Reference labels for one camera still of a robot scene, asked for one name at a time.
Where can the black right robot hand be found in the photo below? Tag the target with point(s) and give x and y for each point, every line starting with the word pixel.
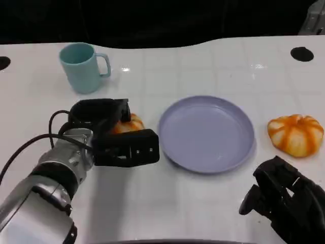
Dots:
pixel 287 208

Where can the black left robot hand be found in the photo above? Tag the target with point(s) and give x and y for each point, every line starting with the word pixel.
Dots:
pixel 127 150

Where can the orange white toy bread roll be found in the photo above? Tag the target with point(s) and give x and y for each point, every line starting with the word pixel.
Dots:
pixel 294 137
pixel 129 125

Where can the lilac plate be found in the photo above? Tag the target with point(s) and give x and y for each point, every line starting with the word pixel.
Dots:
pixel 207 134

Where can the pale green mug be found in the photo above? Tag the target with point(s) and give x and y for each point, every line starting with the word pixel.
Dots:
pixel 81 71

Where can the grey equipment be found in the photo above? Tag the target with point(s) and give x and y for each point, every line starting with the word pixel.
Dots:
pixel 313 17

